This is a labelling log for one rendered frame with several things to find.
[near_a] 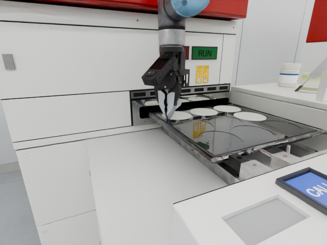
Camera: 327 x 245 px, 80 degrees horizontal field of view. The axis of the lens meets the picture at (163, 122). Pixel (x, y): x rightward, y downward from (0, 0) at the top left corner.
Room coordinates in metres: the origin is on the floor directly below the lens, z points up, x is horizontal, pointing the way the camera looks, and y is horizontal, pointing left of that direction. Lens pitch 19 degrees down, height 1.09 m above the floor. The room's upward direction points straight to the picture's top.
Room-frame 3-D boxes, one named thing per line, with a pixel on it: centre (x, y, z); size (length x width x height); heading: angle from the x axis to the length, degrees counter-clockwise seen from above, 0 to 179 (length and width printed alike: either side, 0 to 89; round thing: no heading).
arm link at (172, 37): (0.60, -0.02, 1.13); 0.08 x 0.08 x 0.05
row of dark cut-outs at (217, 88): (0.76, -0.09, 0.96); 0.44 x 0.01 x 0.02; 114
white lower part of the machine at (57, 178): (1.01, 0.22, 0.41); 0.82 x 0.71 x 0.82; 114
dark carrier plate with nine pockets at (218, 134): (0.57, -0.19, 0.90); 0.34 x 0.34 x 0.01; 24
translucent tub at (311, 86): (0.70, -0.54, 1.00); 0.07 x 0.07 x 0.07; 44
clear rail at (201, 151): (0.49, -0.02, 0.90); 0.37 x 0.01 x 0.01; 24
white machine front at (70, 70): (0.70, 0.08, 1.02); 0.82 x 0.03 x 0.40; 114
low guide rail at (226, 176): (0.47, -0.10, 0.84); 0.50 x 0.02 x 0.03; 24
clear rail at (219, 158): (0.41, -0.26, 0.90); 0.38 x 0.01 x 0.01; 114
